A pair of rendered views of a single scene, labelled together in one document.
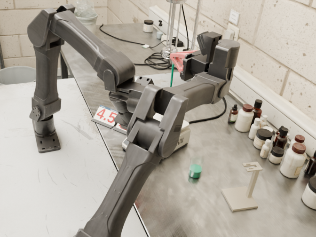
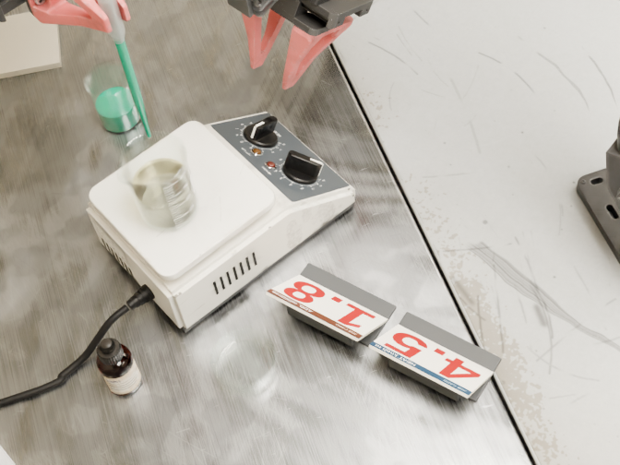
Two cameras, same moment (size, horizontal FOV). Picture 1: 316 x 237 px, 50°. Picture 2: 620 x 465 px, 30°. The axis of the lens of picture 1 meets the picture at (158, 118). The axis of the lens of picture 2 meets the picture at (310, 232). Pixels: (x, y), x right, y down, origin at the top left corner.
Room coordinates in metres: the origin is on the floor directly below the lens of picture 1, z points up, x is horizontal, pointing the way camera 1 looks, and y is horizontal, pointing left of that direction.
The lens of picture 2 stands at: (1.48, 0.22, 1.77)
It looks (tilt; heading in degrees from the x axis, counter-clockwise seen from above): 56 degrees down; 195
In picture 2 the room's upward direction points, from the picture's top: 9 degrees counter-clockwise
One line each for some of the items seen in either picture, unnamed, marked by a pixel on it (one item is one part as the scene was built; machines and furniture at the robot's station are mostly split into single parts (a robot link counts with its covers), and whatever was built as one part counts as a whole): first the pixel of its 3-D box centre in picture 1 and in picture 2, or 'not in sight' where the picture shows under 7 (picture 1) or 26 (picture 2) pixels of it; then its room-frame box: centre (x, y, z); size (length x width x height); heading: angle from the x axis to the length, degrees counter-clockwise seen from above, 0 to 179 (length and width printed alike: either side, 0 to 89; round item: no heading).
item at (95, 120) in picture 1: (105, 116); (435, 352); (1.05, 0.19, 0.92); 0.09 x 0.06 x 0.04; 65
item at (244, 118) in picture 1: (245, 117); not in sight; (1.09, -0.32, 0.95); 0.06 x 0.06 x 0.10
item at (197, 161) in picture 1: (196, 167); (113, 99); (0.80, -0.13, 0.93); 0.04 x 0.04 x 0.06
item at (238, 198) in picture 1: (243, 183); (2, 2); (0.71, -0.26, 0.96); 0.08 x 0.08 x 0.13; 17
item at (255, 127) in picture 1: (255, 128); not in sight; (1.04, -0.36, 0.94); 0.03 x 0.03 x 0.08
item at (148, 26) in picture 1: (148, 26); not in sight; (2.10, 0.12, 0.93); 0.06 x 0.06 x 0.06
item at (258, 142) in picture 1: (262, 139); not in sight; (0.99, -0.38, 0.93); 0.05 x 0.05 x 0.06
